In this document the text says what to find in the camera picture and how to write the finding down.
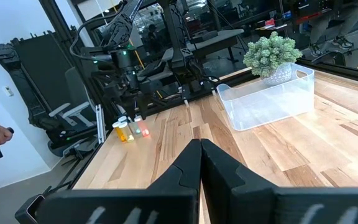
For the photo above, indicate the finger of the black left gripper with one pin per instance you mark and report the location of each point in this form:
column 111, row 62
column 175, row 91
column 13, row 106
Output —
column 130, row 110
column 141, row 110

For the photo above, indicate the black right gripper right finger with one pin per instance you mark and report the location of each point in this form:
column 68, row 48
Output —
column 228, row 193

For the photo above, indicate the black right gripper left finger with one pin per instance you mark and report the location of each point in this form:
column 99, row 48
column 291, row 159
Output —
column 179, row 186

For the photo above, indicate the green pill bottle white cap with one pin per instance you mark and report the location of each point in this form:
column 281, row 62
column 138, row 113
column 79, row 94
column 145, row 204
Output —
column 135, row 129
column 122, row 118

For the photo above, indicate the red pill bottle white cap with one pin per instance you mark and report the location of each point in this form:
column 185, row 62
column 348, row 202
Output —
column 144, row 129

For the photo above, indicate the yellow pill bottle white cap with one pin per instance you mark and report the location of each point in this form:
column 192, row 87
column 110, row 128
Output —
column 129, row 136

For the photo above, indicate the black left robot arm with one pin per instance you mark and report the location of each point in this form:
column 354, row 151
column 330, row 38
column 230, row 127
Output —
column 120, row 28

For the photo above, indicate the clear plastic bin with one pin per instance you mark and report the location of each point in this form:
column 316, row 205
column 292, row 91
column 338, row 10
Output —
column 259, row 109

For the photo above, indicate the aluminium extrusion bar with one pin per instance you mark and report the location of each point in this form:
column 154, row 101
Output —
column 100, row 124

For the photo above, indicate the grey office chair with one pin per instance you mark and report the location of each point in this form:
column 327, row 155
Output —
column 73, row 90

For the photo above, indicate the dark grey panel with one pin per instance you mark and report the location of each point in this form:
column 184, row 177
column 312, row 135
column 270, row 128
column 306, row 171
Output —
column 45, row 62

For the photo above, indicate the dark grey desk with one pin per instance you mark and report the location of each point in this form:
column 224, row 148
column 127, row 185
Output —
column 216, row 39

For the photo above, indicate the green succulent in white pot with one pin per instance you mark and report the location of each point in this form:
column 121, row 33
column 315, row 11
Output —
column 269, row 53

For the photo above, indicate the person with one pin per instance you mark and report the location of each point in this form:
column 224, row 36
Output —
column 322, row 25

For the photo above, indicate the black frame post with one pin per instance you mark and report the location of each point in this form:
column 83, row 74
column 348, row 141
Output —
column 174, row 31

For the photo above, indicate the white wall thermostat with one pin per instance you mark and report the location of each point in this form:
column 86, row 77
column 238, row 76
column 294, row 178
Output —
column 7, row 91

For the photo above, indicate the black table edge rail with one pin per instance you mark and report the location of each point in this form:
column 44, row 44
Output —
column 353, row 73

